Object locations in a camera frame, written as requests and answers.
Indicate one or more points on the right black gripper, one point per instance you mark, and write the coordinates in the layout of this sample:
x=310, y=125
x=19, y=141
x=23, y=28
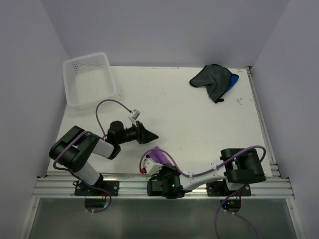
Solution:
x=157, y=176

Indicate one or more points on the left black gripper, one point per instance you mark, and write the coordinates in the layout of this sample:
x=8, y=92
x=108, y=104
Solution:
x=143, y=135

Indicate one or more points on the purple towel black trim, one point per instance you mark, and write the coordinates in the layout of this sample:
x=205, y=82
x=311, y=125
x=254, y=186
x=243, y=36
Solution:
x=159, y=157

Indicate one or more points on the grey towel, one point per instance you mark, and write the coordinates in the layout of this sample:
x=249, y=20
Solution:
x=216, y=79

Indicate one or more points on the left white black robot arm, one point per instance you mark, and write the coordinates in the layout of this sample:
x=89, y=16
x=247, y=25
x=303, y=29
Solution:
x=72, y=151

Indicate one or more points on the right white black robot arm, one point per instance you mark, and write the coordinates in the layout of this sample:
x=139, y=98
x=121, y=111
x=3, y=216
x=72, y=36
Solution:
x=236, y=168

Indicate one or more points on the white plastic basket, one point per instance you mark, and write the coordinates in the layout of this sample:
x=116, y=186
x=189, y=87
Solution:
x=88, y=80

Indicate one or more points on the blue towel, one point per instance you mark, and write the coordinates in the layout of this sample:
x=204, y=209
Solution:
x=234, y=80

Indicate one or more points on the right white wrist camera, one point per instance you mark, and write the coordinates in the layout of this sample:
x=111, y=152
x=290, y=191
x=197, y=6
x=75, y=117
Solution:
x=150, y=167

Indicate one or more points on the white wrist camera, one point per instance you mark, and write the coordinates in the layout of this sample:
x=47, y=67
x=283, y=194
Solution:
x=150, y=167
x=133, y=116

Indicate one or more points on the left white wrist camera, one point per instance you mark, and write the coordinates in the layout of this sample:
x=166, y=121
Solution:
x=133, y=116

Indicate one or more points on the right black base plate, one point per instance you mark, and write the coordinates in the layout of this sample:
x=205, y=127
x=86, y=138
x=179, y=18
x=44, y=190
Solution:
x=221, y=188

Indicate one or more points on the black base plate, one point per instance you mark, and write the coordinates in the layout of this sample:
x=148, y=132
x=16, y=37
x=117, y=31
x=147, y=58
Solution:
x=83, y=190
x=221, y=188

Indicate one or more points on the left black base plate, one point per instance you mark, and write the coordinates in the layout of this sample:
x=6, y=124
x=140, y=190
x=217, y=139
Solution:
x=83, y=190

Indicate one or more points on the aluminium mounting rail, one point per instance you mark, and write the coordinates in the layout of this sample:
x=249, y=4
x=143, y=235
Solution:
x=134, y=186

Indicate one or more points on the aluminium table edge rail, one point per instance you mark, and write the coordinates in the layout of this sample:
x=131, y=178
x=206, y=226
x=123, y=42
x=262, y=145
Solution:
x=268, y=145

